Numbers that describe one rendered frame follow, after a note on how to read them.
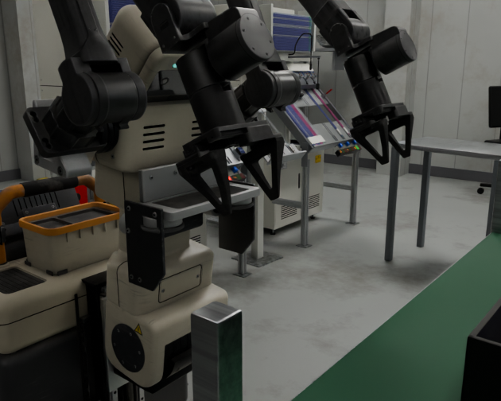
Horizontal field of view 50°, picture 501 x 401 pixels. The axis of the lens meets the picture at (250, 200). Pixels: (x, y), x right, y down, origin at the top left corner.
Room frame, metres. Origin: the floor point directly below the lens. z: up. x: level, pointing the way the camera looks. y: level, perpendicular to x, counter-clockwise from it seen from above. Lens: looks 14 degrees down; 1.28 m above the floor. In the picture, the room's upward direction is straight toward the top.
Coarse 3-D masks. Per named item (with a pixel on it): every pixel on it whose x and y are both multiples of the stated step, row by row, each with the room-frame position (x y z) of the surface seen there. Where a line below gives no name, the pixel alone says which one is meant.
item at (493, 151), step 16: (400, 144) 3.39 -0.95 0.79; (416, 144) 3.35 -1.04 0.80; (432, 144) 3.35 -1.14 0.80; (448, 144) 3.35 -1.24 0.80; (464, 144) 3.35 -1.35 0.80; (480, 144) 3.35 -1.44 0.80; (496, 144) 3.35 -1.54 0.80; (496, 160) 2.94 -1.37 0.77; (496, 176) 2.93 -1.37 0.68; (384, 256) 3.43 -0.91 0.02
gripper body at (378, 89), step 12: (360, 84) 1.00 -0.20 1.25; (372, 84) 1.00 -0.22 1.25; (384, 84) 1.01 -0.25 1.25; (360, 96) 1.00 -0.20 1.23; (372, 96) 0.99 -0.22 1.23; (384, 96) 0.99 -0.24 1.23; (360, 108) 1.01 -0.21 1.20; (372, 108) 0.96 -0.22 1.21; (384, 108) 0.97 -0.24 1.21; (360, 120) 0.98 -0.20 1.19
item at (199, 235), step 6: (204, 216) 3.32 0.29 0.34; (204, 222) 3.32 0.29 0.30; (192, 228) 3.23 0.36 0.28; (198, 228) 3.27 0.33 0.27; (204, 228) 3.31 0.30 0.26; (192, 234) 3.23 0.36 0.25; (198, 234) 3.27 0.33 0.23; (204, 234) 3.31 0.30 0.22; (198, 240) 3.27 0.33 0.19; (204, 240) 3.31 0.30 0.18
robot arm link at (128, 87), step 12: (96, 72) 0.81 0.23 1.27; (108, 72) 0.83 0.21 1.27; (120, 72) 0.84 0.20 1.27; (108, 84) 0.80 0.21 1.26; (120, 84) 0.81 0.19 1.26; (132, 84) 0.83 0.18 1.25; (120, 96) 0.81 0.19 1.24; (132, 96) 0.82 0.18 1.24; (120, 108) 0.81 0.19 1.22; (132, 108) 0.83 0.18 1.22; (108, 120) 0.81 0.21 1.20; (120, 120) 0.83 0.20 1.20
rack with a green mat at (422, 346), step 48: (432, 288) 0.77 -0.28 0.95; (480, 288) 0.77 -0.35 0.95; (192, 336) 0.38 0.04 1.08; (240, 336) 0.38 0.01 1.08; (384, 336) 0.62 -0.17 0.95; (432, 336) 0.62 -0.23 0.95; (192, 384) 0.38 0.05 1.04; (240, 384) 0.38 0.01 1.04; (336, 384) 0.51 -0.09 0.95; (384, 384) 0.51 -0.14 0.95; (432, 384) 0.51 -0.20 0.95
